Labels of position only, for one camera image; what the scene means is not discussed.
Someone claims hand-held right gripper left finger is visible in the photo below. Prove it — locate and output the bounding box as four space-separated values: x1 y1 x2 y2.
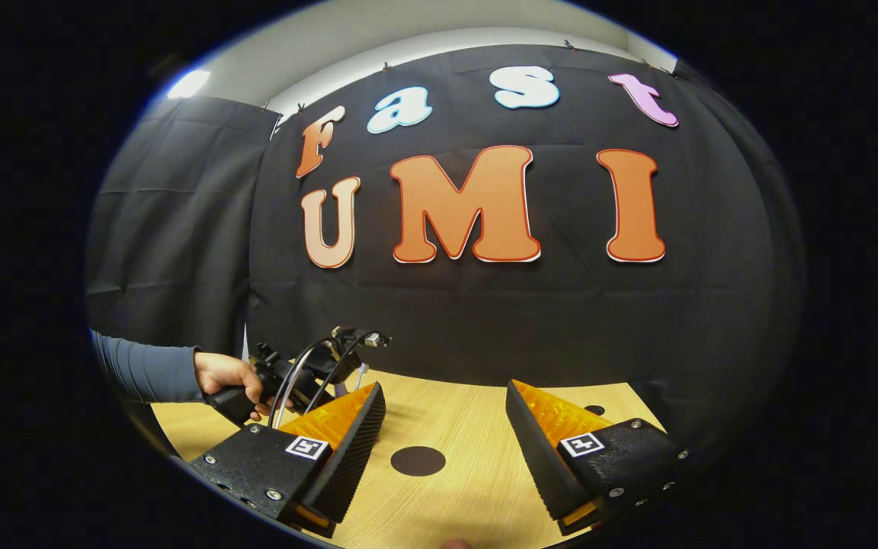
189 381 387 539

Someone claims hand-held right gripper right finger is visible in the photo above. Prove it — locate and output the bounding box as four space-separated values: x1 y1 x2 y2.
505 379 690 537

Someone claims dark brown round coaster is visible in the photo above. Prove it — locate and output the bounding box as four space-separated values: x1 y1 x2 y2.
390 446 447 478

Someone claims wooden desktop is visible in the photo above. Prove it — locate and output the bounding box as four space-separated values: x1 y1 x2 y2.
151 370 668 549

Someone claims black backdrop cloth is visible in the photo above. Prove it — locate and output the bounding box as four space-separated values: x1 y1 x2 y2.
245 44 807 452

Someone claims plain black hanging cloth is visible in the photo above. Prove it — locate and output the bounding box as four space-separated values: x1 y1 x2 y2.
86 95 282 359

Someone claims white ceiling light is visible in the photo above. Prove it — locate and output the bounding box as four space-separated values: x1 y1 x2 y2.
167 70 211 100

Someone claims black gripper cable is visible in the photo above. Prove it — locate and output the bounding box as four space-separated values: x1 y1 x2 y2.
268 334 380 429

